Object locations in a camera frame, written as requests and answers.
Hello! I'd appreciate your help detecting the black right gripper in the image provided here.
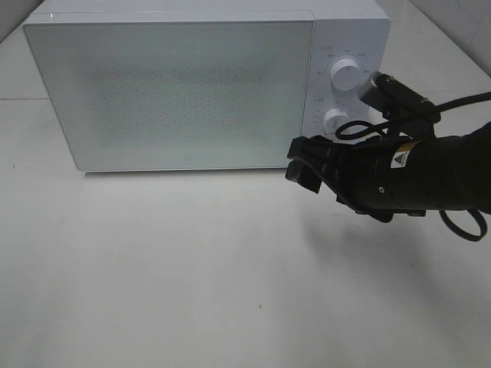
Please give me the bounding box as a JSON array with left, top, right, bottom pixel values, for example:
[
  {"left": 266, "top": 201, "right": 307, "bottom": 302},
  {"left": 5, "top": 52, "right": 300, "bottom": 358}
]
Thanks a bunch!
[{"left": 285, "top": 135, "right": 410, "bottom": 222}]

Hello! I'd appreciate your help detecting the white microwave door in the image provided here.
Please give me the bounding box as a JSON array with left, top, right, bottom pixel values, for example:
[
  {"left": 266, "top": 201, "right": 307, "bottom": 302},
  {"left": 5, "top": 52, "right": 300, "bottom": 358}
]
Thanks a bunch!
[{"left": 25, "top": 21, "right": 313, "bottom": 172}]

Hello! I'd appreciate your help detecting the white timer knob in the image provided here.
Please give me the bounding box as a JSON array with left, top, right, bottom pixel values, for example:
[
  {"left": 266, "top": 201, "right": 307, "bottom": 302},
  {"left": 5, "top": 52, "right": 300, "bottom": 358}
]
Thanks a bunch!
[{"left": 321, "top": 108, "right": 349, "bottom": 140}]

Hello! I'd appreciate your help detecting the black camera cable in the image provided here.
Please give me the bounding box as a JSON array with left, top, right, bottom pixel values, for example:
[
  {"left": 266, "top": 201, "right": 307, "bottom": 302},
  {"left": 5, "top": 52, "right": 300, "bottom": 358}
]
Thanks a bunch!
[{"left": 335, "top": 90, "right": 491, "bottom": 243}]

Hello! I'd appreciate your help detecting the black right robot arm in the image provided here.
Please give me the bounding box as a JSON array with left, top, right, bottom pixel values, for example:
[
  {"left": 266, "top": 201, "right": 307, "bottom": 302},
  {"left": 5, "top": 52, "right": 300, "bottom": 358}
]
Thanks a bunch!
[{"left": 285, "top": 124, "right": 490, "bottom": 222}]

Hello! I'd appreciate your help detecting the white microwave oven body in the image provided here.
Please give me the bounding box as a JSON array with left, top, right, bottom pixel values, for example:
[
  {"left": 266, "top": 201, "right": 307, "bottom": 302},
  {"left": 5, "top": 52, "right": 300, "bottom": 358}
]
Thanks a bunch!
[{"left": 28, "top": 0, "right": 394, "bottom": 172}]

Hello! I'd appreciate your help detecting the upper white power knob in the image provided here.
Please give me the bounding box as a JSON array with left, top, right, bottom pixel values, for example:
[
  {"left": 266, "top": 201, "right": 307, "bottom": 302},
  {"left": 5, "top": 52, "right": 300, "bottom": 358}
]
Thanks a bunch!
[{"left": 329, "top": 55, "right": 361, "bottom": 91}]

